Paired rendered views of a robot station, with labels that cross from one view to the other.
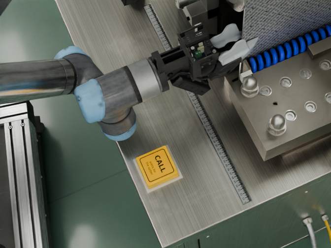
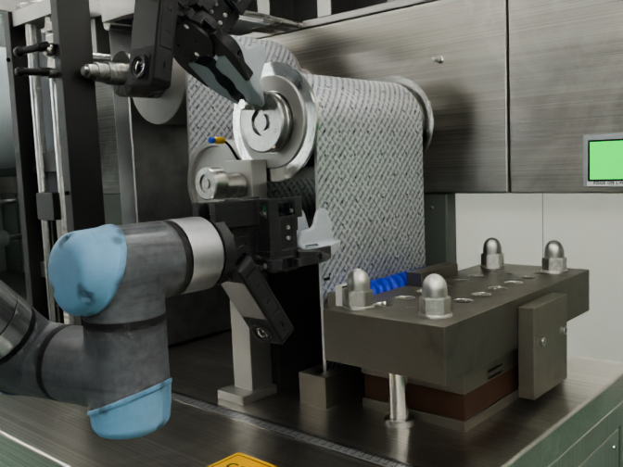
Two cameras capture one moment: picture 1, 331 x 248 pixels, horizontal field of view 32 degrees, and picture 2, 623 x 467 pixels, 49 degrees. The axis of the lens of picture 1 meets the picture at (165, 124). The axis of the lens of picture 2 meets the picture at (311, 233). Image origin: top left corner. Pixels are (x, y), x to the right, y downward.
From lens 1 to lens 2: 0.93 m
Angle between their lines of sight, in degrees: 65
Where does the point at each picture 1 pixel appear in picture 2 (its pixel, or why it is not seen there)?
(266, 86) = (381, 302)
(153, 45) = not seen: hidden behind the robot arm
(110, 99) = (135, 235)
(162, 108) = (204, 441)
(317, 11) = (396, 231)
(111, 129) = (128, 359)
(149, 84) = (203, 230)
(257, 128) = (407, 320)
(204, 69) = (282, 249)
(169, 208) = not seen: outside the picture
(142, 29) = not seen: hidden behind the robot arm
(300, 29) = (385, 266)
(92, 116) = (100, 260)
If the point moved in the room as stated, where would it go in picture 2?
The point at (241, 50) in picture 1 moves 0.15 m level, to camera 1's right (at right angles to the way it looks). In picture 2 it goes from (325, 239) to (417, 228)
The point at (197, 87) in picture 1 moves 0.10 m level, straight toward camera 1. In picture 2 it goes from (274, 305) to (316, 322)
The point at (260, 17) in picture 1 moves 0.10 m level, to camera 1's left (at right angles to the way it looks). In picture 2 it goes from (336, 189) to (267, 194)
